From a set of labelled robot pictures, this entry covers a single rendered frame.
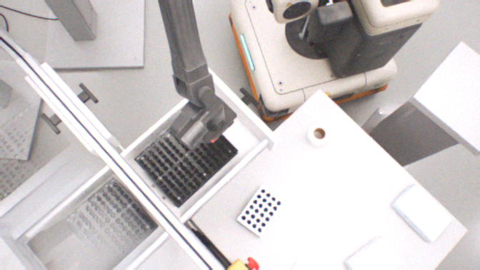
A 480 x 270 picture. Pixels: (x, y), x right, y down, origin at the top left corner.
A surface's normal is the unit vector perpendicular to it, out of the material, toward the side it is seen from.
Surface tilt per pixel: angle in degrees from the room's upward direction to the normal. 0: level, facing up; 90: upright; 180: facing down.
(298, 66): 0
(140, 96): 0
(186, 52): 50
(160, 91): 0
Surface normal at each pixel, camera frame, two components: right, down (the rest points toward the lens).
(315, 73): 0.04, -0.25
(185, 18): 0.59, 0.43
